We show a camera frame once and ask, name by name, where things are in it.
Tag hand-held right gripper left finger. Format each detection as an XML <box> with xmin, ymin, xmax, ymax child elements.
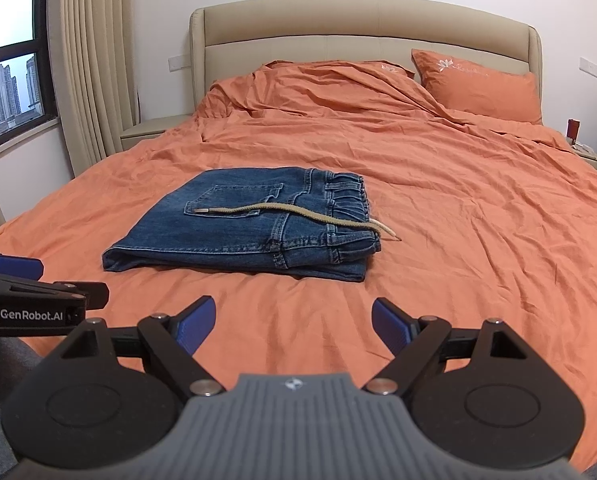
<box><xmin>61</xmin><ymin>296</ymin><xmax>224</xmax><ymax>397</ymax></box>

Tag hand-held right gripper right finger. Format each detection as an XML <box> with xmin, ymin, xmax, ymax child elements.
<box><xmin>363</xmin><ymin>298</ymin><xmax>530</xmax><ymax>397</ymax></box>

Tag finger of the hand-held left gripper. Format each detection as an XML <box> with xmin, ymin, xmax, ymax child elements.
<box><xmin>0</xmin><ymin>252</ymin><xmax>44</xmax><ymax>281</ymax></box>
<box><xmin>0</xmin><ymin>270</ymin><xmax>110</xmax><ymax>309</ymax></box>

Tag blue denim pants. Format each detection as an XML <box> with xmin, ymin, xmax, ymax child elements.
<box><xmin>102</xmin><ymin>167</ymin><xmax>382</xmax><ymax>284</ymax></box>

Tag beige drawstring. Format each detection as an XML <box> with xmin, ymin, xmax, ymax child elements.
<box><xmin>194</xmin><ymin>203</ymin><xmax>402</xmax><ymax>242</ymax></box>

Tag orange duvet cover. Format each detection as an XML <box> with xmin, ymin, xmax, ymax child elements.
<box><xmin>0</xmin><ymin>59</ymin><xmax>597</xmax><ymax>476</ymax></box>

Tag beige nightstand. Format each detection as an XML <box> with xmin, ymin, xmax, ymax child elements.
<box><xmin>120</xmin><ymin>114</ymin><xmax>195</xmax><ymax>152</ymax></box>

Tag dark framed window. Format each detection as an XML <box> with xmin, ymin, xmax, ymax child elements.
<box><xmin>0</xmin><ymin>0</ymin><xmax>59</xmax><ymax>157</ymax></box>

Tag beige pleated curtain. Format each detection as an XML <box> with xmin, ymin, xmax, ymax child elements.
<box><xmin>47</xmin><ymin>0</ymin><xmax>140</xmax><ymax>178</ymax></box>

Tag orange embroidered pillow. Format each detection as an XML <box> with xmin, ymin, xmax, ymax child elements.
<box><xmin>411</xmin><ymin>49</ymin><xmax>543</xmax><ymax>126</ymax></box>

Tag beige upholstered headboard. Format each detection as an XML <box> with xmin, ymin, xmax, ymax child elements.
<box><xmin>189</xmin><ymin>1</ymin><xmax>544</xmax><ymax>116</ymax></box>

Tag nightstand with cables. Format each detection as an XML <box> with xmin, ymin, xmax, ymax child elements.
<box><xmin>563</xmin><ymin>135</ymin><xmax>597</xmax><ymax>173</ymax></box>

